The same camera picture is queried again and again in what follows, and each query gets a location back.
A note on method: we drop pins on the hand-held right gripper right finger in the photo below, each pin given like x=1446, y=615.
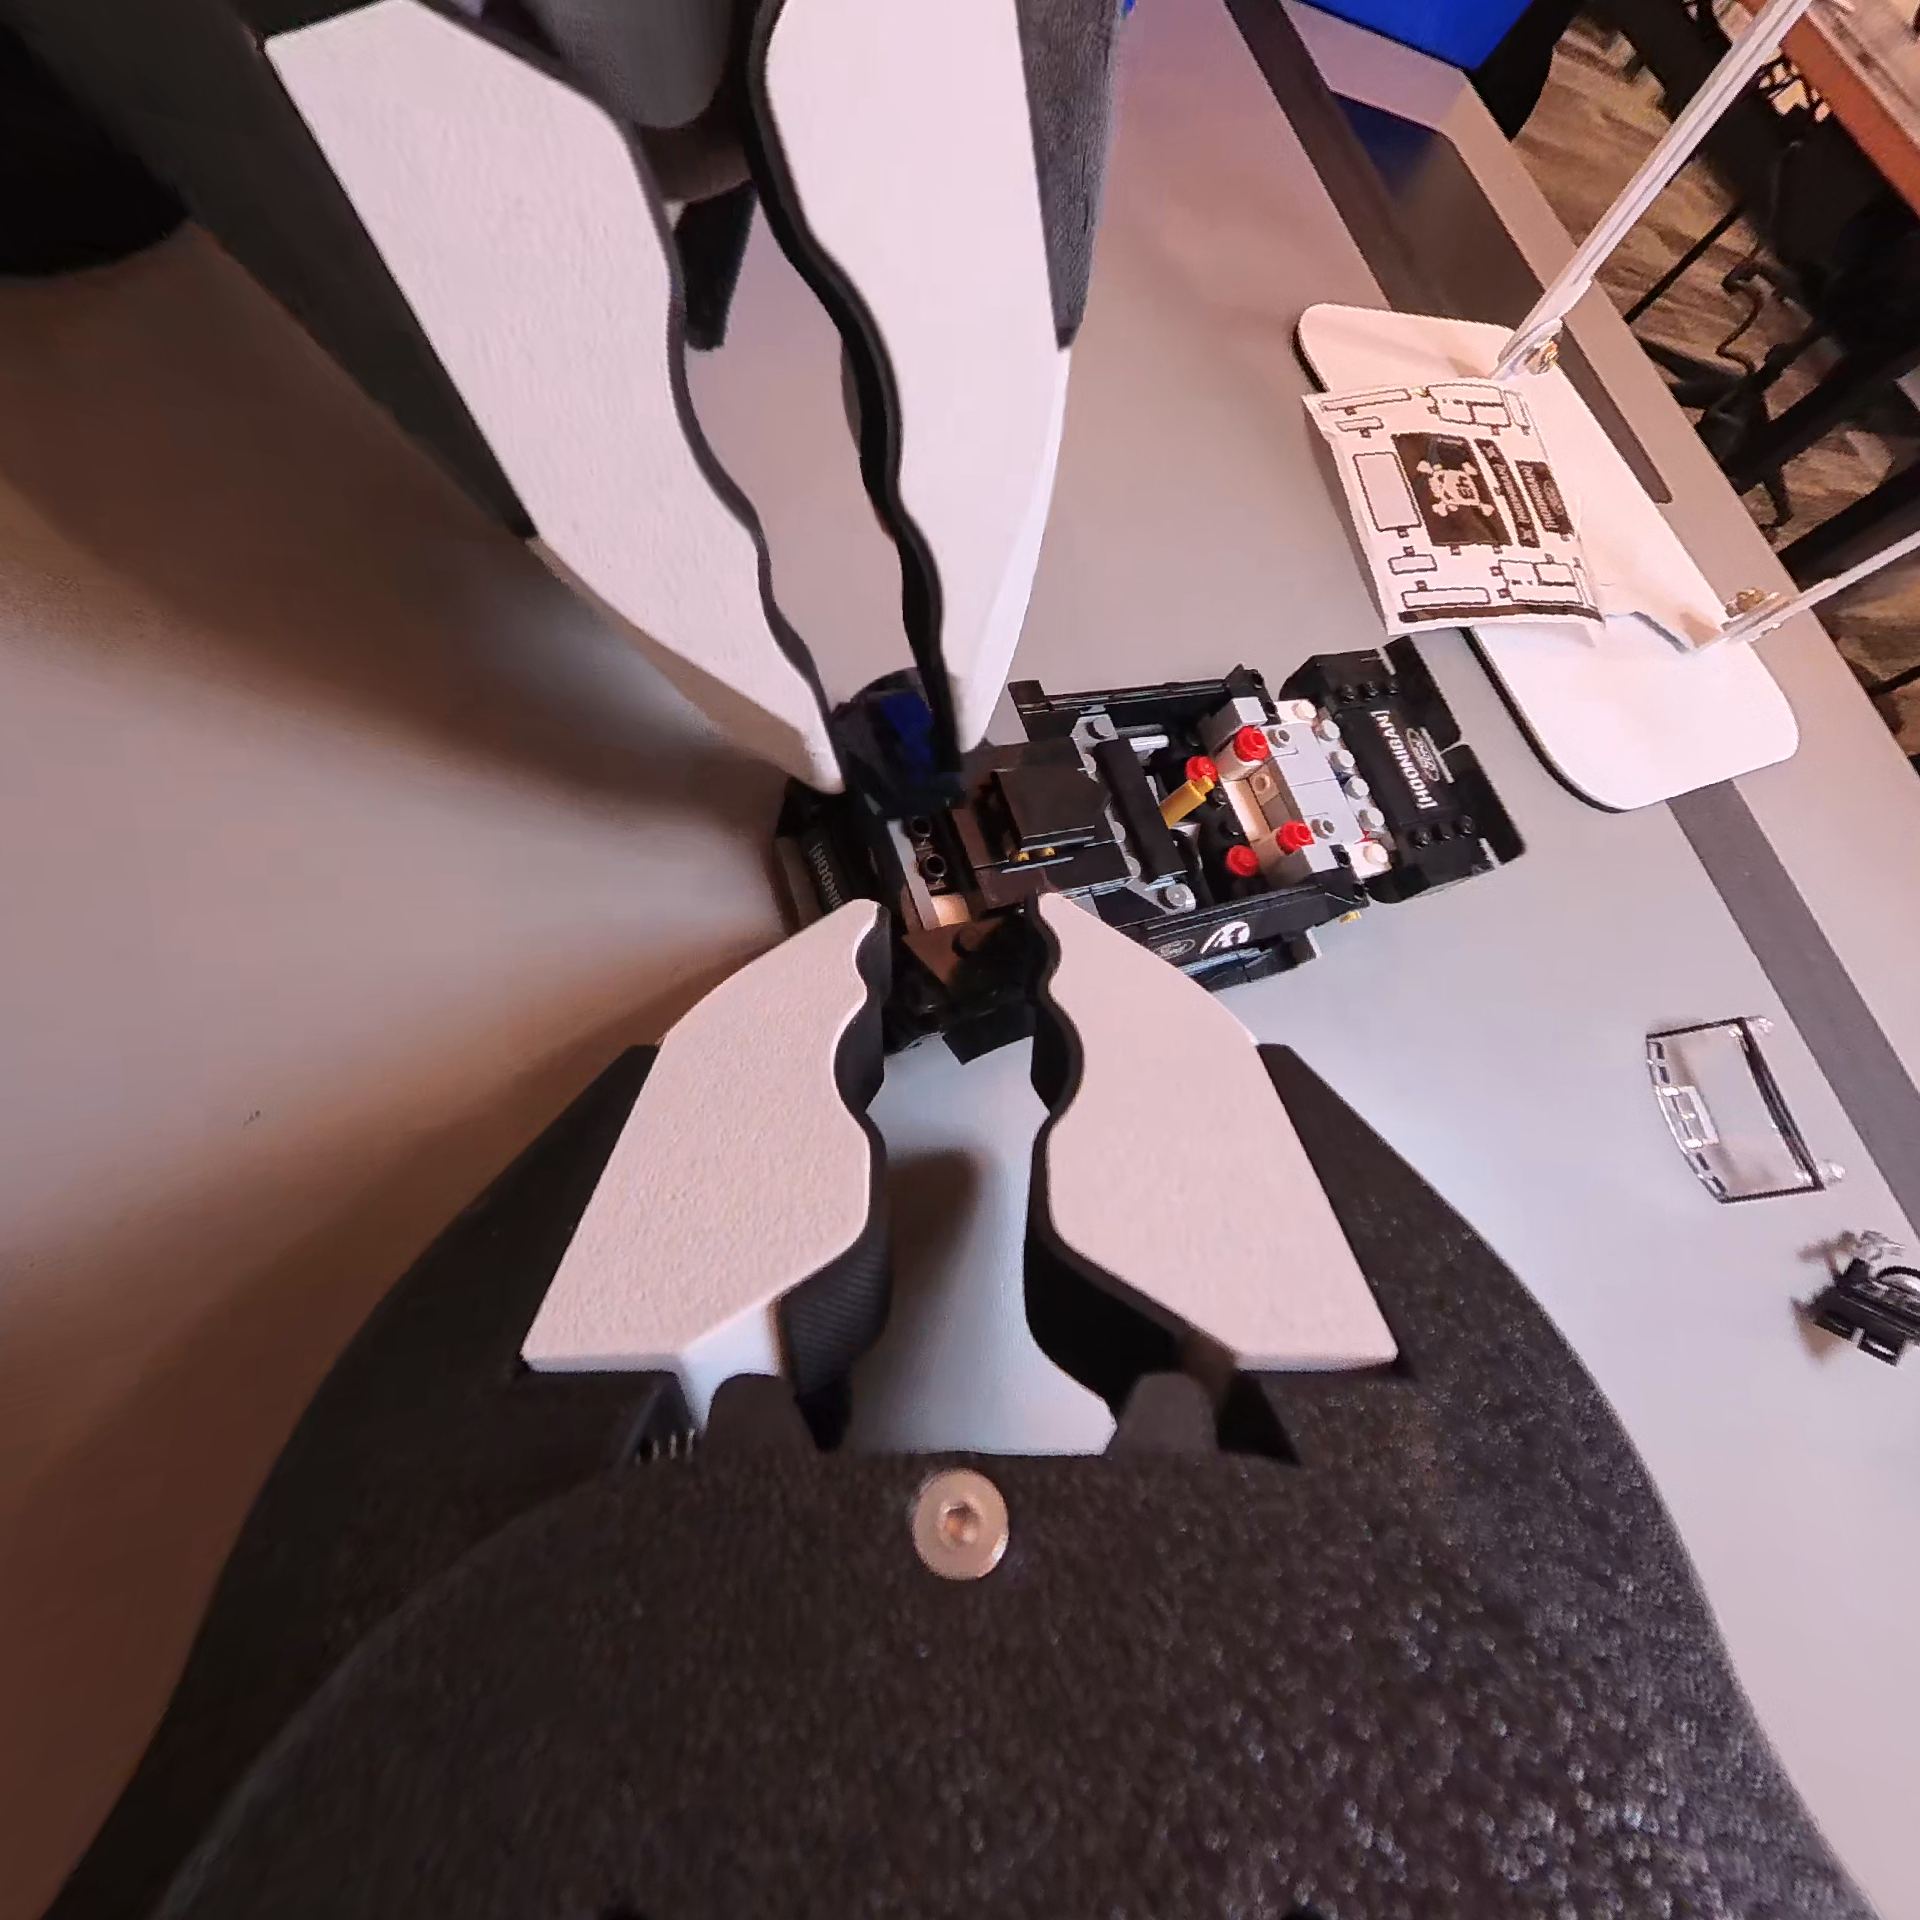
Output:
x=1217, y=1187

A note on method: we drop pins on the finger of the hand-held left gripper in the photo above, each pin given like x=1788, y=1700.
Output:
x=511, y=328
x=945, y=298

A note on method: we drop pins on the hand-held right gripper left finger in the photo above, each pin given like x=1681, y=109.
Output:
x=705, y=1187

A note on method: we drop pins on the black lego car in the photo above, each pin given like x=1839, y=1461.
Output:
x=1320, y=765

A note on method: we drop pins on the blue lego piece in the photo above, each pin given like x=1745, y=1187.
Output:
x=887, y=735

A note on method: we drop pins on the sticker sheet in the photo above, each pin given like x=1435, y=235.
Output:
x=1454, y=494

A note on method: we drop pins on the clear lego windshield piece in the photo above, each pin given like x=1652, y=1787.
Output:
x=1727, y=1112

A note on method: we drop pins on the small black lego part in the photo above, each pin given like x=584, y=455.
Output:
x=1864, y=1300

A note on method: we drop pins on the blue plastic bin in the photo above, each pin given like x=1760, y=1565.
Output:
x=1443, y=43

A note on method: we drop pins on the white booklet stand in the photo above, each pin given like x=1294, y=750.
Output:
x=1638, y=707

